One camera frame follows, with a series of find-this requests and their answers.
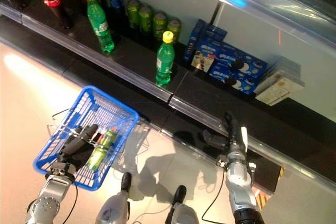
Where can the blue plastic shopping basket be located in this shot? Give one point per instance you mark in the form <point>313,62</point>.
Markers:
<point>105,108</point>

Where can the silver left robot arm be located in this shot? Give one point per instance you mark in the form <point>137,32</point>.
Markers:
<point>50,197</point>

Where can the blue sandwich cookie box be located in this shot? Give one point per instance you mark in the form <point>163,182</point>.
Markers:
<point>244,61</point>
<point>231,82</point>

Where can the pale grey flat box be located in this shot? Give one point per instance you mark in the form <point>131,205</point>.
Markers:
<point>284,64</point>

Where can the black shelf bracket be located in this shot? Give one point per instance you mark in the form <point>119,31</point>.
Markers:
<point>215,14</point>

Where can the green drink bottle red cap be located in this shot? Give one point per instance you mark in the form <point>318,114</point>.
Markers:
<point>102,150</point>

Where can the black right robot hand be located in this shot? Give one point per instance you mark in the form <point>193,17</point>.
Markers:
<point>233,140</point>

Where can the black shelf board clear rail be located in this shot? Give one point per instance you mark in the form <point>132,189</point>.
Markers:
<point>131,58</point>

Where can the white box gold seal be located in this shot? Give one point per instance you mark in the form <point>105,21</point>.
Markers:
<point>281,87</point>

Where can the silver robot leg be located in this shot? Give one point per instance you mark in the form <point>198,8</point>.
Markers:
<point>181,208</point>
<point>113,208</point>

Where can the blue box cookie roll picture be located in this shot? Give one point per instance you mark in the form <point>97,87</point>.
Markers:
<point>207,56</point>

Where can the silver right robot leg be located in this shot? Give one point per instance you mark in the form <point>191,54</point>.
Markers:
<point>181,208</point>

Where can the upper shelf board clear rail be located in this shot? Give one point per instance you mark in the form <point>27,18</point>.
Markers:
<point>262,3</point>

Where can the silver left robot leg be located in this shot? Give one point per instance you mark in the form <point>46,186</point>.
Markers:
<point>113,208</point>

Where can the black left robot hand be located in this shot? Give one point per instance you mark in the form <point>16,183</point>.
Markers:
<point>73,153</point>

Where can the blue upright cookie box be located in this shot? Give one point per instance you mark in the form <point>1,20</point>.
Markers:
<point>193,43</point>
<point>216,32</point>

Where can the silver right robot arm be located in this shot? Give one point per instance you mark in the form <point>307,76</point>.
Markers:
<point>239,187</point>

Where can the yellow black hazard tape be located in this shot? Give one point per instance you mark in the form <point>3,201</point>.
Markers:
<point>262,199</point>

